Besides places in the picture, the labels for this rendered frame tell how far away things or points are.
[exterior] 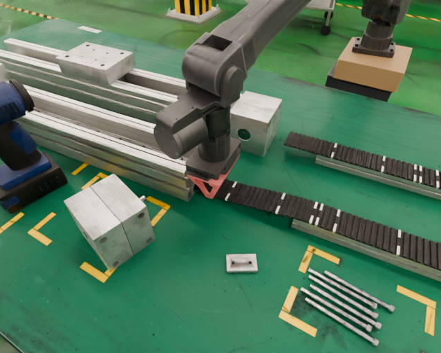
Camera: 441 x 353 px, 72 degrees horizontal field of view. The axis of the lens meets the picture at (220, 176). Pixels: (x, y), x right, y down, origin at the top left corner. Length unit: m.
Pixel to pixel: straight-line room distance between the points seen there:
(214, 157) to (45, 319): 0.35
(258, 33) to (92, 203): 0.36
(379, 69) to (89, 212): 0.85
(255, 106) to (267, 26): 0.23
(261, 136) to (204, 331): 0.39
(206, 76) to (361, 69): 0.68
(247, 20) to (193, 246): 0.37
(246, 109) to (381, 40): 0.54
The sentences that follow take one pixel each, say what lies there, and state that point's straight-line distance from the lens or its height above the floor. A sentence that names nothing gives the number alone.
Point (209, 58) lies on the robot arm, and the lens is 0.43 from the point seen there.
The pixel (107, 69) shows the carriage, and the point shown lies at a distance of 0.81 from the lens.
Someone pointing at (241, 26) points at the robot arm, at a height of 1.09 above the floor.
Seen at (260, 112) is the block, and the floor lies 0.87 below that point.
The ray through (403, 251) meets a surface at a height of 0.81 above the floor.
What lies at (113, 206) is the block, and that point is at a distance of 0.50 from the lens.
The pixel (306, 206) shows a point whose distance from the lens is 0.57.
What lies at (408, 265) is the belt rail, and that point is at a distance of 0.59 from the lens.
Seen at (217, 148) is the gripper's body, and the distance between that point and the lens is 0.50.
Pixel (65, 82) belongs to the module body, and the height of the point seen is 0.83.
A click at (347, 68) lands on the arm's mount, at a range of 1.04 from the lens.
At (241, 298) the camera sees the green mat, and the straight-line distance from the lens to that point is 0.50.
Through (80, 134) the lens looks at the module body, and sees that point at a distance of 0.68.
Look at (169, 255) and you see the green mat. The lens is 0.54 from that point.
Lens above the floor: 1.24
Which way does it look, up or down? 46 degrees down
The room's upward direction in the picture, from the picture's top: straight up
